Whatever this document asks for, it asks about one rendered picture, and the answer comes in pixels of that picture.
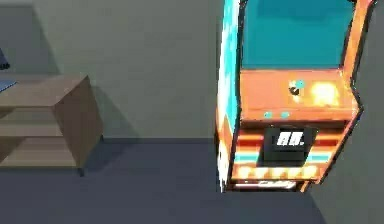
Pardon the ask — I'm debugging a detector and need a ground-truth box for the orange and teal arcade cabinet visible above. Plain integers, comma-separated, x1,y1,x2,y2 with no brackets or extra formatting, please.
214,0,379,194

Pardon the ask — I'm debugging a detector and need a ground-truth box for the brown wooden shelf table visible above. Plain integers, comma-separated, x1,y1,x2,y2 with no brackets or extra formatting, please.
0,73,105,177

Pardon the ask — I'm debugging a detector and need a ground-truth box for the blue flat laptop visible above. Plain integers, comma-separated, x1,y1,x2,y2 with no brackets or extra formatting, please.
0,78,18,94

